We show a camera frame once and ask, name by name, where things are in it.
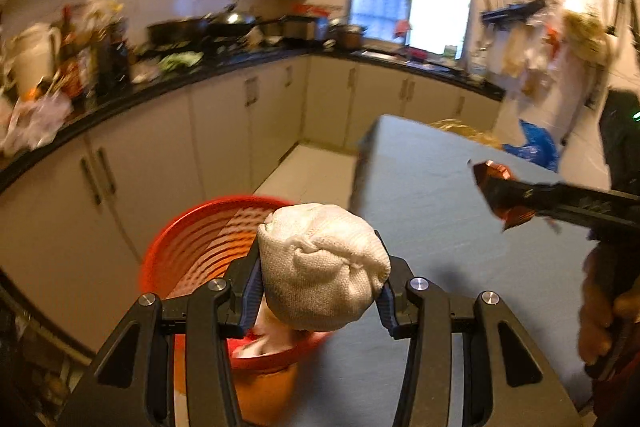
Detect black kitchen countertop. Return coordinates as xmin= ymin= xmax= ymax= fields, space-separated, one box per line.
xmin=0 ymin=44 xmax=506 ymax=195

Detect blue plastic bag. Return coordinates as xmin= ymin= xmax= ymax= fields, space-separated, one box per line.
xmin=502 ymin=119 xmax=559 ymax=172

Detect orange snack wrapper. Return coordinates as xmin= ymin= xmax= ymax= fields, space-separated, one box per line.
xmin=467 ymin=158 xmax=563 ymax=234

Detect stainless steel pot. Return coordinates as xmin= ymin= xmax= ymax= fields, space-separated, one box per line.
xmin=281 ymin=14 xmax=329 ymax=42

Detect black wall rack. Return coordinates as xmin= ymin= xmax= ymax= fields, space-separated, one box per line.
xmin=480 ymin=0 xmax=549 ymax=26

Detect row of sauce bottles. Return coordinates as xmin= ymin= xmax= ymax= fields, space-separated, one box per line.
xmin=55 ymin=2 xmax=134 ymax=108

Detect brown cooking pot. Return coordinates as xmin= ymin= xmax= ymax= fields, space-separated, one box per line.
xmin=337 ymin=25 xmax=369 ymax=50

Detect beige lower kitchen cabinets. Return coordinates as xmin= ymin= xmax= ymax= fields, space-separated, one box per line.
xmin=0 ymin=54 xmax=503 ymax=358

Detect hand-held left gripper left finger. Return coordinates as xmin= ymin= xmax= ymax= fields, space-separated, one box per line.
xmin=57 ymin=234 xmax=264 ymax=427

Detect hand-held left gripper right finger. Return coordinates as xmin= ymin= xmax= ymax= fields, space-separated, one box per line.
xmin=375 ymin=231 xmax=583 ymax=427

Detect pile of plastic bags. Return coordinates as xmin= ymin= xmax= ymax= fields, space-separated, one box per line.
xmin=0 ymin=88 xmax=74 ymax=158

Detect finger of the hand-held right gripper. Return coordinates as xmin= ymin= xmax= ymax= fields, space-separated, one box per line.
xmin=487 ymin=176 xmax=615 ymax=208
xmin=507 ymin=202 xmax=616 ymax=230

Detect orange stool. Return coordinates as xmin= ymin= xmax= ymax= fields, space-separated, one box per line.
xmin=232 ymin=354 xmax=301 ymax=426

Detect person's right hand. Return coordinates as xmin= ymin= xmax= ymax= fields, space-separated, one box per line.
xmin=578 ymin=247 xmax=640 ymax=367

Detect green vegetable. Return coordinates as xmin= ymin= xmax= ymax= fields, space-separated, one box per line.
xmin=156 ymin=51 xmax=204 ymax=71

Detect red plastic basket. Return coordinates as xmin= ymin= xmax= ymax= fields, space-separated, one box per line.
xmin=141 ymin=194 xmax=331 ymax=373

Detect hanging plastic bags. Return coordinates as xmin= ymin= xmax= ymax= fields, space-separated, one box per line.
xmin=500 ymin=7 xmax=612 ymax=98

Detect black frying pan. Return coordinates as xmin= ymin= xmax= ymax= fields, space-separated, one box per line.
xmin=146 ymin=17 xmax=211 ymax=46

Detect white sock ball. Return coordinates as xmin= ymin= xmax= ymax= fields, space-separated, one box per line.
xmin=257 ymin=203 xmax=392 ymax=333

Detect yellow plastic bag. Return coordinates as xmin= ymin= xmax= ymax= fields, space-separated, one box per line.
xmin=430 ymin=118 xmax=503 ymax=150

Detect white printed paper packet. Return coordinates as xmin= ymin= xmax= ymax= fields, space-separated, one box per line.
xmin=234 ymin=302 xmax=301 ymax=359

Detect white electric kettle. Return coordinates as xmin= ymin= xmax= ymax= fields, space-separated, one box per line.
xmin=9 ymin=24 xmax=62 ymax=96

